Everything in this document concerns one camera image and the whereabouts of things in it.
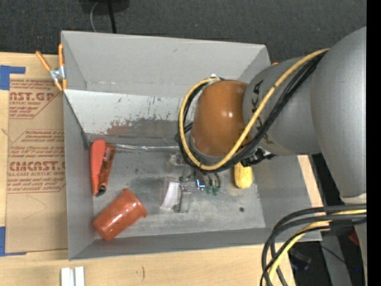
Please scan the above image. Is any brown cardboard board red print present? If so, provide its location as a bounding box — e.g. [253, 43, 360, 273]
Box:
[5, 70, 69, 254]

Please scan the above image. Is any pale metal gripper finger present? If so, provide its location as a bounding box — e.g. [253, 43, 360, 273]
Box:
[160, 181, 182, 211]
[178, 183, 192, 213]

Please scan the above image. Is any orange plastic cup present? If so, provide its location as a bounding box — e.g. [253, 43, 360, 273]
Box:
[92, 188, 148, 242]

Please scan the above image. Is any grey metal bin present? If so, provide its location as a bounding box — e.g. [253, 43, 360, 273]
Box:
[60, 30, 324, 261]

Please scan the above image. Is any orange-red plastic tool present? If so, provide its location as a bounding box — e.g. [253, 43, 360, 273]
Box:
[90, 139, 116, 196]

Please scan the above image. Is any yellow corn cob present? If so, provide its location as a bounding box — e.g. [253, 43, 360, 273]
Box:
[233, 161, 254, 189]

